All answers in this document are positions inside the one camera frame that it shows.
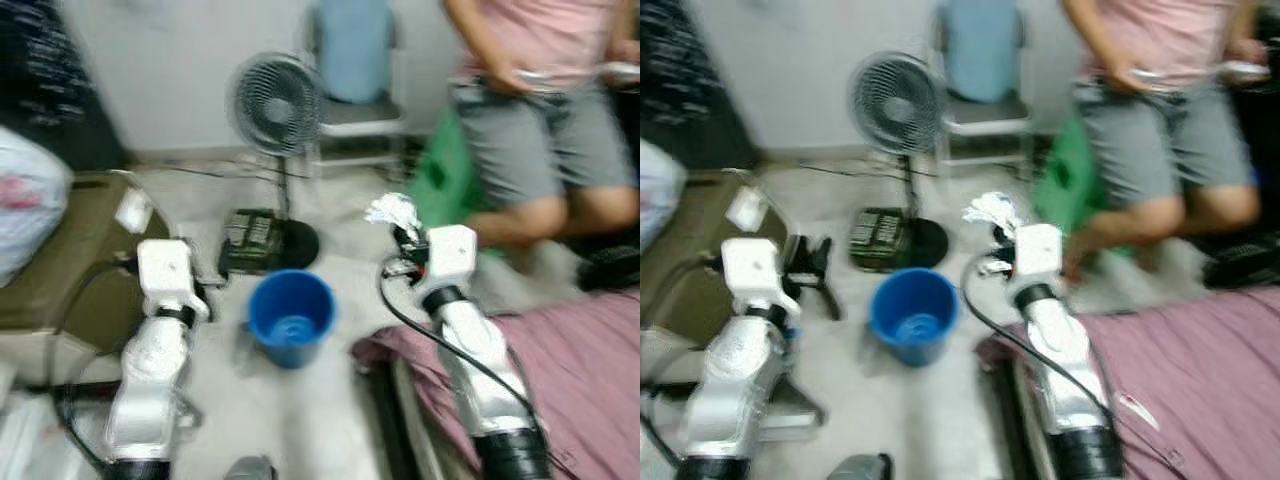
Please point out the blue plastic bucket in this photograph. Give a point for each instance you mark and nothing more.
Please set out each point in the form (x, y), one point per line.
(290, 310)
(912, 310)

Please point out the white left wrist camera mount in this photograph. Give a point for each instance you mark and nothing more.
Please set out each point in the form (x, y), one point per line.
(165, 270)
(752, 270)

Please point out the silver left robot leg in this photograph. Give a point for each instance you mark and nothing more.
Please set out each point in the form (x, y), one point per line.
(250, 468)
(860, 468)

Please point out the white paper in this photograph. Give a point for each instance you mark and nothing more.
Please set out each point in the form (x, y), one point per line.
(992, 213)
(392, 212)

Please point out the black ribbed device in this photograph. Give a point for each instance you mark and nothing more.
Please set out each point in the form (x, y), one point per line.
(255, 240)
(882, 238)

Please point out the dark patterned hanging cloth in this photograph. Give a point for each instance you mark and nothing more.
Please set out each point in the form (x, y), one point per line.
(50, 70)
(685, 70)

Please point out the chair with blue backrest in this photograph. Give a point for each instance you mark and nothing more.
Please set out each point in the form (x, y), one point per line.
(355, 60)
(980, 60)

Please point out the grey standing fan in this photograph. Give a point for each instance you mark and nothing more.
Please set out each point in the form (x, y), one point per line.
(895, 105)
(275, 105)

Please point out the white plastic bag red print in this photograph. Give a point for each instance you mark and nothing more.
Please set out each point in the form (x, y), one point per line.
(30, 200)
(658, 195)

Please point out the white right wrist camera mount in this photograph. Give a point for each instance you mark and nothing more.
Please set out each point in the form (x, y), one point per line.
(452, 255)
(1038, 255)

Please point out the person in pink shirt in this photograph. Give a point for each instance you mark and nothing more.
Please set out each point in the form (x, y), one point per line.
(1160, 140)
(530, 140)

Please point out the bright green plastic bag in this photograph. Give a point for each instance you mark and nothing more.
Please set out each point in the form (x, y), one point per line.
(1065, 185)
(440, 180)

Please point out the purple duvet with cartoon print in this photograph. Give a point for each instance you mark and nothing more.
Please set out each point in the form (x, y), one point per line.
(570, 380)
(1200, 390)

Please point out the olive brown box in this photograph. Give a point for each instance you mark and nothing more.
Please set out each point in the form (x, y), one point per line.
(60, 270)
(685, 270)

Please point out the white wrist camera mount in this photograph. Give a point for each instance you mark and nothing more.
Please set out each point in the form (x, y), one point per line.
(452, 255)
(752, 270)
(1038, 255)
(165, 270)

